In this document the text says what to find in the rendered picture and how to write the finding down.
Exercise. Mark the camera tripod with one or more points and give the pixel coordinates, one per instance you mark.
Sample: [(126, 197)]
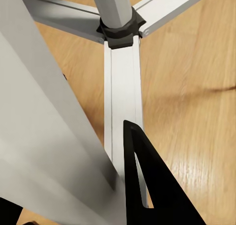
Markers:
[(51, 159)]

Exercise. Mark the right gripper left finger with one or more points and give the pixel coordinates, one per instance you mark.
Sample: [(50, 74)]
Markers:
[(9, 212)]

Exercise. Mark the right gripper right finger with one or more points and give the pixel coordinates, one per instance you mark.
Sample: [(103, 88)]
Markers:
[(171, 204)]

